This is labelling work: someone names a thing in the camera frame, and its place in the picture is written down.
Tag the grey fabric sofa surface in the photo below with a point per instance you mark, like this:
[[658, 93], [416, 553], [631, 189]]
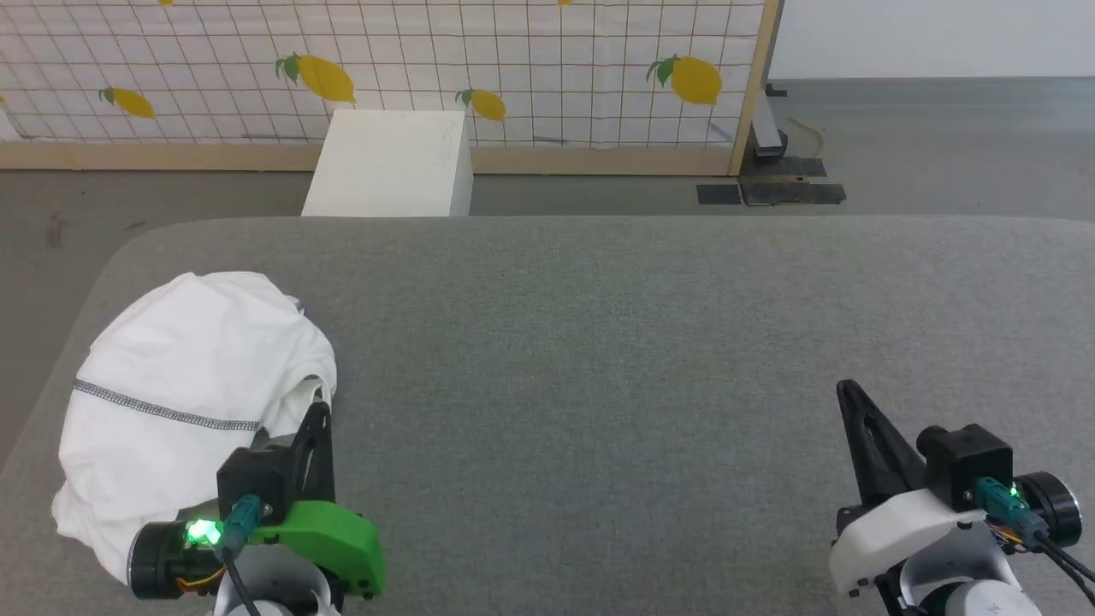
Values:
[[582, 385]]

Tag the white shirt with grey stitching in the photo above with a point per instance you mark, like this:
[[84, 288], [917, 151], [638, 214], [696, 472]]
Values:
[[171, 359]]

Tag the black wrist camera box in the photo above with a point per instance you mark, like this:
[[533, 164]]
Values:
[[962, 462], [257, 475]]

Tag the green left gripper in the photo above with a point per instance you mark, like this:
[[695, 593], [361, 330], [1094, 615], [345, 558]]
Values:
[[334, 535]]

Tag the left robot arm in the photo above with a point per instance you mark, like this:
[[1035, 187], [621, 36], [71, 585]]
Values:
[[162, 556]]

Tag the grey metal stand foot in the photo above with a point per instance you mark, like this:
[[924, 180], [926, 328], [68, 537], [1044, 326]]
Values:
[[767, 128]]

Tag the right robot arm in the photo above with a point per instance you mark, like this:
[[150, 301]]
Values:
[[967, 590]]

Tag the lemon-patterned partition panel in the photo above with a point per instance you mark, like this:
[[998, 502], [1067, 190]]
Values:
[[599, 161]]

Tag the large black floor plate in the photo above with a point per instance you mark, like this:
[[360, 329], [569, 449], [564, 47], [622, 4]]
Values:
[[791, 190]]

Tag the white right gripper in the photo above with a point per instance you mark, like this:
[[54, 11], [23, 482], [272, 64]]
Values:
[[898, 526]]

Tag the lemon print grid cloth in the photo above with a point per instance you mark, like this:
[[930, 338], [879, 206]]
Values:
[[385, 51]]

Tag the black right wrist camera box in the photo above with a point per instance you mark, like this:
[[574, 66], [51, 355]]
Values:
[[962, 462]]

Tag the small black floor mat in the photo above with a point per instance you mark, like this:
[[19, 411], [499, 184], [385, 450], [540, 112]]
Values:
[[719, 194]]

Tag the white rectangular box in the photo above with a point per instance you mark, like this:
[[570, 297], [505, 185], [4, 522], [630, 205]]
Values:
[[389, 167]]

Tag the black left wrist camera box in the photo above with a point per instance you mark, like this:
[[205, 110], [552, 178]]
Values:
[[257, 475]]

